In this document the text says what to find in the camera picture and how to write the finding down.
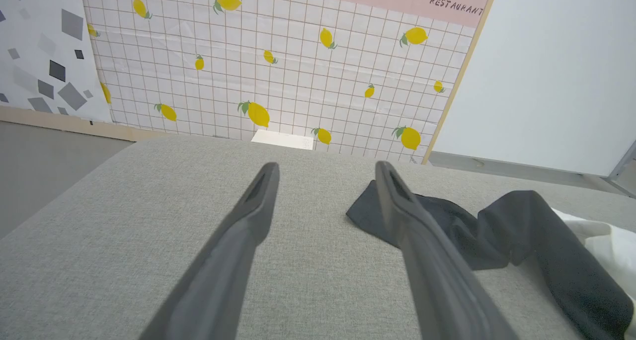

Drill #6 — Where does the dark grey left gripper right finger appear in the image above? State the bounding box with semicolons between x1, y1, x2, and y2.
375;161;517;340

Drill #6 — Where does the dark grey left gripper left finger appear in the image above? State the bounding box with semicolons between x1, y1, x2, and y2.
139;162;280;340

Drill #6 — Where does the white shirt with black sleeves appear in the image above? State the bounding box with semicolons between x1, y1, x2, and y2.
346;180;636;340

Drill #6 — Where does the white box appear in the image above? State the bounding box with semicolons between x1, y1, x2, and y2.
251;129;315;151

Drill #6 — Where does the lemon print grid partition panel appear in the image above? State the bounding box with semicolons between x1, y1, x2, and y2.
79;0;497;164

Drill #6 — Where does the grey terrazzo print panel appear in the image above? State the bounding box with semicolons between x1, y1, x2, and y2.
0;0;114;123

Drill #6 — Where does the grey metal frame bar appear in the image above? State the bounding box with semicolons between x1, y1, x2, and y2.
606;141;636;197

